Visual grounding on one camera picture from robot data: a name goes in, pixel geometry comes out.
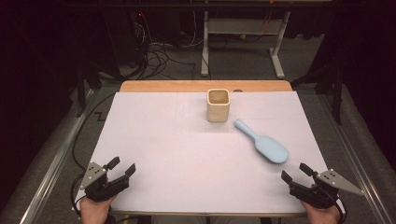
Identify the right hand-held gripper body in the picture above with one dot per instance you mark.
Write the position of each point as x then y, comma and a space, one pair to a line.
320, 191

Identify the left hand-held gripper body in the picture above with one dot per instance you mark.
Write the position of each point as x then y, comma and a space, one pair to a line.
99, 186

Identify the light blue rice spoon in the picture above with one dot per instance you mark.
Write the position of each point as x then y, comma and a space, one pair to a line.
271, 149

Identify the cream square cup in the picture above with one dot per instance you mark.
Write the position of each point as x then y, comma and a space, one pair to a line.
218, 112

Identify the person's right hand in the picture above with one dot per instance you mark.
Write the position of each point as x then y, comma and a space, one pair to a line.
322, 216

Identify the person's left hand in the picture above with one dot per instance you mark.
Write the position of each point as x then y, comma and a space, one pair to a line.
93, 211

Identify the white table mat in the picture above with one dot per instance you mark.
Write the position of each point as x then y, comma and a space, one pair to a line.
186, 155

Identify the black stand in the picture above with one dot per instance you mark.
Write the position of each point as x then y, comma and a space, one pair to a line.
81, 90
336, 96

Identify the wooden table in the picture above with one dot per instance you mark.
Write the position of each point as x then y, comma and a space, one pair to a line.
186, 85

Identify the dark equipment case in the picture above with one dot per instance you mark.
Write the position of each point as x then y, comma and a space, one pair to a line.
124, 40

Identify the yellow-green ball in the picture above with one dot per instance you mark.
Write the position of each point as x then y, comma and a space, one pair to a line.
243, 36

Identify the aluminium floor rail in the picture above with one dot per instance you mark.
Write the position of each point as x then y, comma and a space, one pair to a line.
352, 155
61, 157

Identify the white metal stand frame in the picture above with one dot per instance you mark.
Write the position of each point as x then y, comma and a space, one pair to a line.
243, 26

